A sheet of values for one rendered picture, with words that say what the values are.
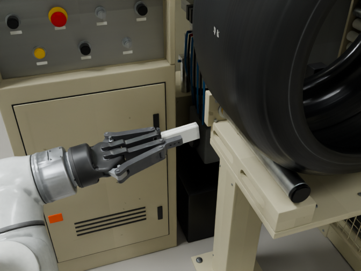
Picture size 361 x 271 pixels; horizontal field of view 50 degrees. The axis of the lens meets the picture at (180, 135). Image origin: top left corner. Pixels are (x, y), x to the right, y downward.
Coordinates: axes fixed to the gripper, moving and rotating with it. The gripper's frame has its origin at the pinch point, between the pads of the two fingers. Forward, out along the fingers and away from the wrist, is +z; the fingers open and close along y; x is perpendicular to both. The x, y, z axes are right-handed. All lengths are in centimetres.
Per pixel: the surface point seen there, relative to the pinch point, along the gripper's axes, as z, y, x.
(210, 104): 14.5, 23.4, 11.4
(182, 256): 3, 48, 103
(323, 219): 25.4, -10.9, 24.8
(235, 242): 19, 26, 75
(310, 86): 38.2, 15.7, 9.5
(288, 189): 17.4, -9.4, 13.2
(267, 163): 17.4, -1.0, 13.3
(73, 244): -39, 53, 79
